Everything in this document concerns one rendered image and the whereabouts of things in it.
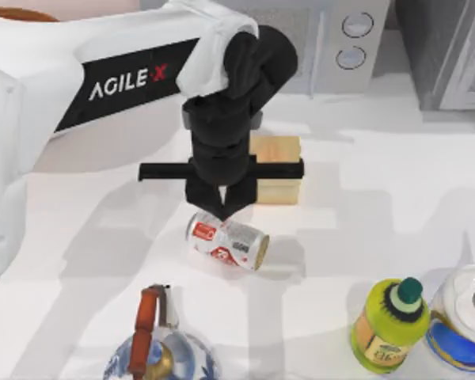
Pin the blue and white teapot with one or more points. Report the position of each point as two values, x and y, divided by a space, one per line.
170 356

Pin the green bottle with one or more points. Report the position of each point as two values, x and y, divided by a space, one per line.
388 328

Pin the round grey microwave knob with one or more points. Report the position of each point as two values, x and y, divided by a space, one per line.
351 58
358 24

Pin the pale microwave oven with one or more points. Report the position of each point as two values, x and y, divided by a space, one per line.
340 79

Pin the pale wooden block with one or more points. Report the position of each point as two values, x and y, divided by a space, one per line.
279 148

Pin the grey cabinet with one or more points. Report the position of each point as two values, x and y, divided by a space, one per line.
455 55

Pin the brown rounded object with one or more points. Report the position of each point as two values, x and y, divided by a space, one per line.
27 16

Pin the red and white can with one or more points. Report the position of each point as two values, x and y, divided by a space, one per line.
225 243

